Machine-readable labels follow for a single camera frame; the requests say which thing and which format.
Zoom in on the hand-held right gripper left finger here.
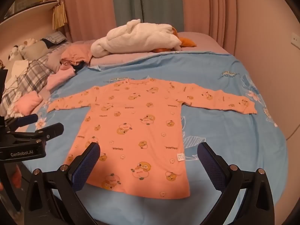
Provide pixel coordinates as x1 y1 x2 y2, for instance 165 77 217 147
25 142 101 225

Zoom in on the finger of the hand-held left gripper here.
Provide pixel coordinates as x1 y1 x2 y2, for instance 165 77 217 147
3 114 39 132
0 122 64 147

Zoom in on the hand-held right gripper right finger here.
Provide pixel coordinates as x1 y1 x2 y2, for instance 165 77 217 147
197 142 275 225

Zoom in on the orange printed long-sleeve shirt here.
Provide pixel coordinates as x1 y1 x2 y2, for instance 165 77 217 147
47 76 258 198

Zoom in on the light pink cloth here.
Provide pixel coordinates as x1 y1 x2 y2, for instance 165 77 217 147
46 64 76 91
14 91 44 117

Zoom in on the blue floral blanket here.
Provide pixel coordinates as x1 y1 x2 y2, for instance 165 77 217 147
17 52 289 225

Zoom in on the plaid blanket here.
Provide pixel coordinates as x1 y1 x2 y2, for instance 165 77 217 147
0 52 62 118

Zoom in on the white cloth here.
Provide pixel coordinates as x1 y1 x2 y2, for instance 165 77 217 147
4 60 30 90

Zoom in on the small plush toy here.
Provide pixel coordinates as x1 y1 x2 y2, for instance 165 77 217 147
8 39 38 62

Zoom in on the grey pillow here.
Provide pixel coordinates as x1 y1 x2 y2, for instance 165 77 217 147
22 40 51 60

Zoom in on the dark cloth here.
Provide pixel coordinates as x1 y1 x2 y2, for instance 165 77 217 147
73 61 85 73

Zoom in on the striped pillow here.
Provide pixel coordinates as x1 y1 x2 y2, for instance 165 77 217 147
42 31 69 45

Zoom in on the yellow tassel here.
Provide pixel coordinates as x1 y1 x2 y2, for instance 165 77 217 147
52 1 68 30

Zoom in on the pink bed sheet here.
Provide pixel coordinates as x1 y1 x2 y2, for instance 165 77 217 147
70 31 233 68

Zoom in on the orange plush toy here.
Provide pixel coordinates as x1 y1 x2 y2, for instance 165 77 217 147
152 27 197 53

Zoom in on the pink curtain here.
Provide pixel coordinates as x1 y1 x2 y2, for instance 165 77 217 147
63 0 118 43
181 0 238 55

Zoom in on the white fluffy garment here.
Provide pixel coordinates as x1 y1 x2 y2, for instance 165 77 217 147
91 19 182 58

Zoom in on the green curtain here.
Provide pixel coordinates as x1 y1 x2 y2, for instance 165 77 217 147
110 0 184 32

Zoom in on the white wall shelf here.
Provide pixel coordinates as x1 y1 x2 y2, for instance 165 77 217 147
0 0 63 26

